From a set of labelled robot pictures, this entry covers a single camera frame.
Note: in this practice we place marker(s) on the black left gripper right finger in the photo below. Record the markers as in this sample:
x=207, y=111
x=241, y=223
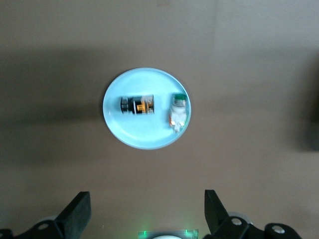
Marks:
x=214, y=214

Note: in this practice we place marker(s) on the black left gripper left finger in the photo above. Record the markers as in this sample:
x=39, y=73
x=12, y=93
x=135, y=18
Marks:
x=74, y=214

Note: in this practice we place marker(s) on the orange black push-button switch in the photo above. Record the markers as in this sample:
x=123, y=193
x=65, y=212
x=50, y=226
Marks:
x=138, y=107

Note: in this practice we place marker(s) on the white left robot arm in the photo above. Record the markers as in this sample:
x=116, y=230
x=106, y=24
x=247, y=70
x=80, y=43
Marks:
x=167, y=237

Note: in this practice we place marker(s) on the light blue round plate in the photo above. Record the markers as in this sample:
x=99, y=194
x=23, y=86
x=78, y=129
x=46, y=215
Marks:
x=147, y=129

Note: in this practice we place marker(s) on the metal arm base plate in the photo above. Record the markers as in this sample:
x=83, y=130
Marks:
x=144, y=234

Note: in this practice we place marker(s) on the green white push-button switch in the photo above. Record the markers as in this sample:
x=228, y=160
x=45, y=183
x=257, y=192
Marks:
x=178, y=112

